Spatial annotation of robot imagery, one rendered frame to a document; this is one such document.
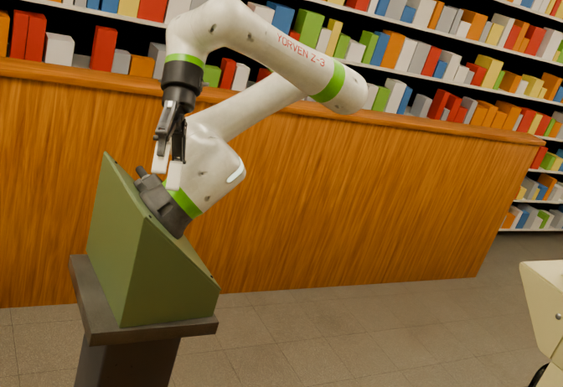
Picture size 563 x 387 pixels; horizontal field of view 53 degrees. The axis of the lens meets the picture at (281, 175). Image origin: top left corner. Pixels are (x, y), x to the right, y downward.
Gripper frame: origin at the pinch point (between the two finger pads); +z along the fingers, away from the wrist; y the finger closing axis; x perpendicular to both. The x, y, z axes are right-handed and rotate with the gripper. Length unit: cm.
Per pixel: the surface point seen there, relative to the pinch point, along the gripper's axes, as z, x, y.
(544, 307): 23, -68, -30
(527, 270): 17, -66, -29
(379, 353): 33, -78, 208
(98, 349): 39, 19, 33
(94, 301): 27.0, 18.6, 22.4
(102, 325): 32.4, 13.7, 17.1
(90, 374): 45, 22, 41
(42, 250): 4, 86, 134
